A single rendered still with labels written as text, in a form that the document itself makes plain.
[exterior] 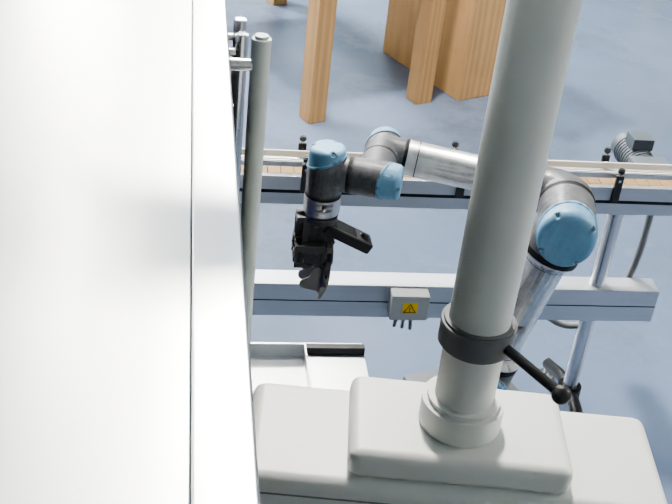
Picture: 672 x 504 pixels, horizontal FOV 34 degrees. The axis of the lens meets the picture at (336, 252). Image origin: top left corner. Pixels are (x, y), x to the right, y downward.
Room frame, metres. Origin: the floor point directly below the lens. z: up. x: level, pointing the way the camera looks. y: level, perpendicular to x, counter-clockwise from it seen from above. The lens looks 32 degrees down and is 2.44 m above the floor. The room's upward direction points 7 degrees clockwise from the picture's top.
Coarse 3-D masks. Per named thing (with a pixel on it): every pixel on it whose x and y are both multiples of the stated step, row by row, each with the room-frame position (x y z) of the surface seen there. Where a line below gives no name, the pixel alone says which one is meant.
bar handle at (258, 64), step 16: (256, 48) 1.29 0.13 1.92; (240, 64) 1.29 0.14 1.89; (256, 64) 1.29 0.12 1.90; (256, 80) 1.29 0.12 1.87; (256, 96) 1.29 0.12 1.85; (256, 112) 1.29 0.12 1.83; (256, 128) 1.29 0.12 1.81; (256, 144) 1.29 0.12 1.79; (256, 160) 1.29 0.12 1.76; (256, 176) 1.30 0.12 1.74; (256, 192) 1.30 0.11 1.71; (256, 208) 1.30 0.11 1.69; (256, 224) 1.30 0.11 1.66; (256, 240) 1.30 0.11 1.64
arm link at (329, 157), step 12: (312, 144) 2.00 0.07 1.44; (324, 144) 1.99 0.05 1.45; (336, 144) 2.00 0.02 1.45; (312, 156) 1.97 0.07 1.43; (324, 156) 1.95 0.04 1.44; (336, 156) 1.96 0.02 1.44; (348, 156) 1.99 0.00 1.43; (312, 168) 1.96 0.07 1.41; (324, 168) 1.95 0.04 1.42; (336, 168) 1.96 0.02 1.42; (312, 180) 1.96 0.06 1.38; (324, 180) 1.95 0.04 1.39; (336, 180) 1.95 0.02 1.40; (312, 192) 1.96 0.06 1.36; (324, 192) 1.95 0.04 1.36; (336, 192) 1.96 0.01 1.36
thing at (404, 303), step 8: (392, 288) 2.88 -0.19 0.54; (400, 288) 2.88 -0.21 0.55; (408, 288) 2.89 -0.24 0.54; (416, 288) 2.89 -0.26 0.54; (392, 296) 2.84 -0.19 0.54; (400, 296) 2.84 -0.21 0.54; (408, 296) 2.85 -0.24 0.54; (416, 296) 2.85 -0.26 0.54; (424, 296) 2.85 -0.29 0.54; (392, 304) 2.84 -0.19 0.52; (400, 304) 2.84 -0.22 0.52; (408, 304) 2.84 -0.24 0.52; (416, 304) 2.85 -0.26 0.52; (424, 304) 2.85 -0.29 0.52; (392, 312) 2.84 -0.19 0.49; (400, 312) 2.84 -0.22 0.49; (408, 312) 2.84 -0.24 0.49; (416, 312) 2.85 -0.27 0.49; (424, 312) 2.85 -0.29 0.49
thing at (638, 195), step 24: (456, 144) 3.01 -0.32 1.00; (264, 168) 2.84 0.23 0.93; (288, 168) 2.86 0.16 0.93; (576, 168) 3.06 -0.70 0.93; (600, 168) 3.08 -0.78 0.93; (624, 168) 3.06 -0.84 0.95; (648, 168) 3.08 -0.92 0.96; (240, 192) 2.78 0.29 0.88; (264, 192) 2.79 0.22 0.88; (288, 192) 2.80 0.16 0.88; (408, 192) 2.86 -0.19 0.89; (432, 192) 2.87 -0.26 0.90; (456, 192) 2.88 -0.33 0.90; (600, 192) 2.96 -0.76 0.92; (624, 192) 2.97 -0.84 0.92; (648, 192) 2.98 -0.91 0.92
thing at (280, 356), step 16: (256, 352) 2.03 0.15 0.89; (272, 352) 2.03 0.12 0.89; (288, 352) 2.04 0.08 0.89; (304, 352) 2.03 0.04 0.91; (256, 368) 1.98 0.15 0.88; (272, 368) 1.99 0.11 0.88; (288, 368) 1.99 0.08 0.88; (304, 368) 2.00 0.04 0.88; (256, 384) 1.92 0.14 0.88; (288, 384) 1.94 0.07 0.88; (304, 384) 1.94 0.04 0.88
